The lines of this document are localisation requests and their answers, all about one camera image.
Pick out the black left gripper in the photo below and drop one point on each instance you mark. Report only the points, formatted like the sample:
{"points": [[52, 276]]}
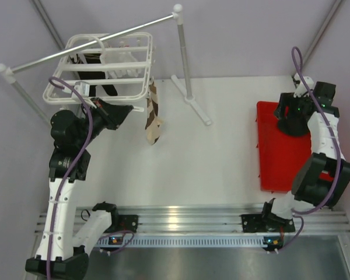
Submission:
{"points": [[112, 115]]}

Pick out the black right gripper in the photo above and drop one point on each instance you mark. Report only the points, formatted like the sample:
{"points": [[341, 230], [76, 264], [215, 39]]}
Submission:
{"points": [[287, 100]]}

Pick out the black sock pile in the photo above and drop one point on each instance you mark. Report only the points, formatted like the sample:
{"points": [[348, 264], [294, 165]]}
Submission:
{"points": [[295, 127]]}

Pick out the white plastic clip hanger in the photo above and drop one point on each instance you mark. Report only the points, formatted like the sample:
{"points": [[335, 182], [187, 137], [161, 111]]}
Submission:
{"points": [[132, 91]]}

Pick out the brown cream striped sock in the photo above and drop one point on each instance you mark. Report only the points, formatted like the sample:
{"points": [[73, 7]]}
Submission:
{"points": [[152, 128], [152, 105]]}

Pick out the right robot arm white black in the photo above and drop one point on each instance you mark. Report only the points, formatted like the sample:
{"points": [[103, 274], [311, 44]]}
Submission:
{"points": [[325, 175]]}

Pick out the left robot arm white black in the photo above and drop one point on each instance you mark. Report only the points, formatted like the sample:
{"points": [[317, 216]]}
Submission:
{"points": [[63, 254]]}

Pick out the red plastic tray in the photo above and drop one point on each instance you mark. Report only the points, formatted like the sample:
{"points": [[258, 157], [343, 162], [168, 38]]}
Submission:
{"points": [[281, 156]]}

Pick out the white red hanging sock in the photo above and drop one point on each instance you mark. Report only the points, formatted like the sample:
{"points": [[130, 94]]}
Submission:
{"points": [[113, 57]]}

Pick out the metal drying rack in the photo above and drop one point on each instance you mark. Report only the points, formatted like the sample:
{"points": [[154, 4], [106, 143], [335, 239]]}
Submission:
{"points": [[8, 73]]}

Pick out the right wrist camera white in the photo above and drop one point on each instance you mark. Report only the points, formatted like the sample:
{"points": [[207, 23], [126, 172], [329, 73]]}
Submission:
{"points": [[301, 89]]}

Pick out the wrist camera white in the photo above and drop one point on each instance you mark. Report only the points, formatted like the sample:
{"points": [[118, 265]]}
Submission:
{"points": [[83, 88], [301, 89]]}

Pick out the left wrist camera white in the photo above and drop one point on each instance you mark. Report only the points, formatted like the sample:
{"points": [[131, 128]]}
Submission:
{"points": [[83, 88]]}

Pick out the aluminium mounting rail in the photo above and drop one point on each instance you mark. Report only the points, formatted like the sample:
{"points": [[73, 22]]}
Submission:
{"points": [[203, 227]]}

